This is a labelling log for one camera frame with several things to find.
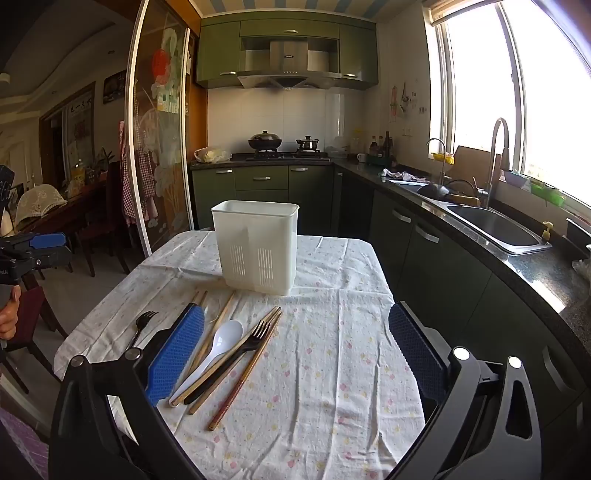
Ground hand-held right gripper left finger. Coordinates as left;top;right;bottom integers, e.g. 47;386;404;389
48;302;206;480

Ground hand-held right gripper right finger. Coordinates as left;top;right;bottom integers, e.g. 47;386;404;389
383;302;542;480

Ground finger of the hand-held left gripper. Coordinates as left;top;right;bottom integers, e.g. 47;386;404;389
2;232;68;253
14;247;75;278

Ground black plastic fork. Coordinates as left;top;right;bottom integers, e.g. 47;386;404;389
184;320;272;405
124;311;158;352

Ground white plastic spoon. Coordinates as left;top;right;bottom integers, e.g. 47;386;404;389
168;319;245;407

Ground wooden chopstick with red end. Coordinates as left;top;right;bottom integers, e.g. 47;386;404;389
208;315;283;431

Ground white plastic utensil holder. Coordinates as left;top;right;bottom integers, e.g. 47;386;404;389
211;200;300;296

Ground person's left hand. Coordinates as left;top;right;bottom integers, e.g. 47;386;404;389
0;286;22;343

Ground white lace cover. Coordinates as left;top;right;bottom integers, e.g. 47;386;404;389
16;184;69;227

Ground dark wooden dining table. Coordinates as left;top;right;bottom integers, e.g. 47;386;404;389
18;178;121;241

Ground dark red chair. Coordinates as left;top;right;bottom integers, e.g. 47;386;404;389
0;272;68;393

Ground dark wooden chair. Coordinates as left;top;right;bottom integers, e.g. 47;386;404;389
76;161;132;278

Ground yellow drink bottle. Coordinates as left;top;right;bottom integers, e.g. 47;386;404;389
69;159;88;197

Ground floral white tablecloth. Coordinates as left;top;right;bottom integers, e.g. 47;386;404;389
53;230;426;480

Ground potted plant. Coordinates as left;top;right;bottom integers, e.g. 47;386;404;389
88;148;118;183

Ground red checked apron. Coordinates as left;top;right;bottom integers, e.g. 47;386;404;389
119;120;158;224

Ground dark granite countertop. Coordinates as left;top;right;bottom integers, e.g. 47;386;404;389
191;154;591;356

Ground steel double sink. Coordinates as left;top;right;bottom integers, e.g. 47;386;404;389
390;178;552;256

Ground crumpled dish cloth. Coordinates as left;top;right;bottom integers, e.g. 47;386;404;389
379;168;428;183

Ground small curved faucet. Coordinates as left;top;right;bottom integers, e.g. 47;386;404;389
426;137;448;185

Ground plastic bag with food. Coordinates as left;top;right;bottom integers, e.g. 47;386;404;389
194;146;232;164

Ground tall steel faucet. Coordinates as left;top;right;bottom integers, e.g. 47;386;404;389
480;117;511;208

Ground wooden cutting board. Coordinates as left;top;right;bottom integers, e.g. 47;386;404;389
450;145;504;183

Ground purple plastic bowl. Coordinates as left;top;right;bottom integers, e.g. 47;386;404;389
503;168;532;189

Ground green plastic basket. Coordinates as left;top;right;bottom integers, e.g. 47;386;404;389
529;180;566;207

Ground clear plastic containers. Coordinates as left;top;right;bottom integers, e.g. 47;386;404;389
329;136;354;160

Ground black gas stove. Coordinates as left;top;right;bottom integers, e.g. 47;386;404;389
231;150;332;162

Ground black lidded wok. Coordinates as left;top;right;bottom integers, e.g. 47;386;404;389
248;130;283;152

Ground green upper cabinets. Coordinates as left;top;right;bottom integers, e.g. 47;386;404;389
195;10;380;90

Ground kitchen window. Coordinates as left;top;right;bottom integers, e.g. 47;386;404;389
427;0;591;208

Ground steel range hood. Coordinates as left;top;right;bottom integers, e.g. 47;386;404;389
237;39;341;90

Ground framed wall poster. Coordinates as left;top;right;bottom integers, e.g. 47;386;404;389
60;83;98;178

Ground black pan with wooden handle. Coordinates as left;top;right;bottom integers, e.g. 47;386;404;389
418;178;483;208

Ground dark framed wall picture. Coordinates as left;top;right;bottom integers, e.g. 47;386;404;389
102;71;127;104

